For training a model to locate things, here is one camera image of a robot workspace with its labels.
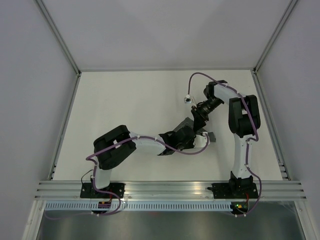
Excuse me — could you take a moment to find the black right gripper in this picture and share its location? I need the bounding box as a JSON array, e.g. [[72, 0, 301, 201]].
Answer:
[[190, 96, 223, 132]]

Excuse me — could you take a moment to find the grey cloth napkin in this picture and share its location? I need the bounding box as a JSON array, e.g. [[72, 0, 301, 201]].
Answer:
[[173, 117, 216, 143]]

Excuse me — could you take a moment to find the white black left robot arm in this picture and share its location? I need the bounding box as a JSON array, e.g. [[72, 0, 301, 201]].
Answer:
[[91, 125, 196, 198]]

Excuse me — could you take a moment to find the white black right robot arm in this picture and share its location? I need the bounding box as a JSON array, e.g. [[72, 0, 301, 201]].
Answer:
[[191, 80, 261, 199]]

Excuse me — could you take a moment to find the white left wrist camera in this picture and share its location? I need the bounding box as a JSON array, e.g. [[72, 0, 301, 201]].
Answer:
[[193, 131, 210, 148]]

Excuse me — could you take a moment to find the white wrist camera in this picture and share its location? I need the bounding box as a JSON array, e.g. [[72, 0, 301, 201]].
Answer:
[[193, 131, 210, 148], [184, 94, 196, 105]]

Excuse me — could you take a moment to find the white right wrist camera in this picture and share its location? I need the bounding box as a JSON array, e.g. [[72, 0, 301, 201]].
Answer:
[[184, 94, 196, 105]]

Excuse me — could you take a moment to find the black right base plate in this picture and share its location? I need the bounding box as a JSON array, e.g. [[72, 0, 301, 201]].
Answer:
[[210, 183, 259, 199]]

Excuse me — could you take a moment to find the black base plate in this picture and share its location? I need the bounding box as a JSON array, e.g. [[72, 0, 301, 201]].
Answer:
[[80, 182, 125, 199], [210, 183, 259, 199]]

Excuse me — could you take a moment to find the aluminium right side rail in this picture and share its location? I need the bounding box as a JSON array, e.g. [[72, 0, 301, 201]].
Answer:
[[250, 70, 292, 181]]

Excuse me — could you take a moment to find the aluminium rail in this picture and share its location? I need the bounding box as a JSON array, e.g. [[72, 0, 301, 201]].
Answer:
[[33, 180, 307, 202], [46, 72, 82, 181], [250, 70, 292, 181]]

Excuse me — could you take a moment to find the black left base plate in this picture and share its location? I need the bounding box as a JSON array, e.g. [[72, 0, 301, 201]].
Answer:
[[80, 182, 125, 199]]

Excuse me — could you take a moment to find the aluminium left side rail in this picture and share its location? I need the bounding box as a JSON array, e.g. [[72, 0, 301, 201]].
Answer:
[[46, 72, 82, 181]]

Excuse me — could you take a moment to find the aluminium front rail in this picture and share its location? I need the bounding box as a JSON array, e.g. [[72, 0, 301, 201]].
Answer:
[[33, 180, 307, 202]]

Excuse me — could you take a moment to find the aluminium frame post right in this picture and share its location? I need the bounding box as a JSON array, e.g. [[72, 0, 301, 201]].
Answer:
[[251, 0, 300, 74]]

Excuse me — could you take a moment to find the aluminium frame post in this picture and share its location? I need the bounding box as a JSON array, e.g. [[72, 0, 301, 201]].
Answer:
[[251, 0, 300, 74], [33, 0, 81, 77]]

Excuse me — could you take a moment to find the white slotted cable duct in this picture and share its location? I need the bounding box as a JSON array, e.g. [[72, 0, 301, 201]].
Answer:
[[45, 200, 232, 212]]

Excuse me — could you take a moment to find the aluminium frame post left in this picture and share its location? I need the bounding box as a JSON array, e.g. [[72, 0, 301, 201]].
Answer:
[[33, 0, 81, 77]]

